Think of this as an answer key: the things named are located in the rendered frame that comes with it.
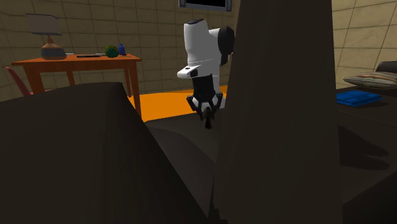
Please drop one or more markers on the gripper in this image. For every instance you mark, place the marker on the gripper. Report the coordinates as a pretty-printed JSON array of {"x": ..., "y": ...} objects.
[{"x": 203, "y": 86}]

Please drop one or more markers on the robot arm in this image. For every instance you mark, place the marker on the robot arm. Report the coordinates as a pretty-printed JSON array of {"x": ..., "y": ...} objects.
[{"x": 200, "y": 49}]

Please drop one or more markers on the orange rug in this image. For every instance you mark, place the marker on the orange rug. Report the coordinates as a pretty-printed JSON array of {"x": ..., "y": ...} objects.
[{"x": 164, "y": 104}]

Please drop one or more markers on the dark brown bed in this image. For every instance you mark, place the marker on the dark brown bed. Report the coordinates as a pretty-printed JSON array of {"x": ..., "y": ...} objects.
[{"x": 186, "y": 149}]

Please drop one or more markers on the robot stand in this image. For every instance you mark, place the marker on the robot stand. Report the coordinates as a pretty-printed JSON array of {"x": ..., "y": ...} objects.
[{"x": 279, "y": 124}]

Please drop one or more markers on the grey framed window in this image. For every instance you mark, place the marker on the grey framed window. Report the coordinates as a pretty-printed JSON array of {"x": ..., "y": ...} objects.
[{"x": 204, "y": 4}]

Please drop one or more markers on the blue bottle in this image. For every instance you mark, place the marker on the blue bottle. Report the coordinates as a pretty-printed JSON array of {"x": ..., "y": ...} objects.
[{"x": 121, "y": 50}]

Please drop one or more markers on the green round plant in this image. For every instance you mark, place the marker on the green round plant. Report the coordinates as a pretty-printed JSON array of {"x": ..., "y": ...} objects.
[{"x": 111, "y": 51}]

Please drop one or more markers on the black flat bar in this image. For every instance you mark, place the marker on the black flat bar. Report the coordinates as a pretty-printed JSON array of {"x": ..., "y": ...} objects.
[{"x": 88, "y": 56}]

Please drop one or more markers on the orange wooden desk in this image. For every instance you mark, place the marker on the orange wooden desk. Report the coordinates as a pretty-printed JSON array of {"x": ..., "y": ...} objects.
[{"x": 74, "y": 64}]

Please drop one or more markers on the dark brown block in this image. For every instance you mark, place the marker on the dark brown block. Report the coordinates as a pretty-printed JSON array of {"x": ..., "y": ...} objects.
[{"x": 77, "y": 155}]

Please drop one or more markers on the blue folded cloth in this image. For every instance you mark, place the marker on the blue folded cloth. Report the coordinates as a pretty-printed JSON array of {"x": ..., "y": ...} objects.
[{"x": 356, "y": 97}]

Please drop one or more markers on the table lamp with grey shade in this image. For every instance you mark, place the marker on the table lamp with grey shade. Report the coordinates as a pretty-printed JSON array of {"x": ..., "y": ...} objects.
[{"x": 51, "y": 46}]

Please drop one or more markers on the striped grey pillow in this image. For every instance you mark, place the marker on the striped grey pillow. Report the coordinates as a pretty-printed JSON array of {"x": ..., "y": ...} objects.
[{"x": 372, "y": 79}]

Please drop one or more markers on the dark rounded cushion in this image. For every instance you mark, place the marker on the dark rounded cushion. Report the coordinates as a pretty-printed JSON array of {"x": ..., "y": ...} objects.
[{"x": 387, "y": 66}]

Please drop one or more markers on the red chair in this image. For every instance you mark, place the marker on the red chair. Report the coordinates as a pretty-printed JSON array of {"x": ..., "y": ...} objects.
[{"x": 18, "y": 82}]

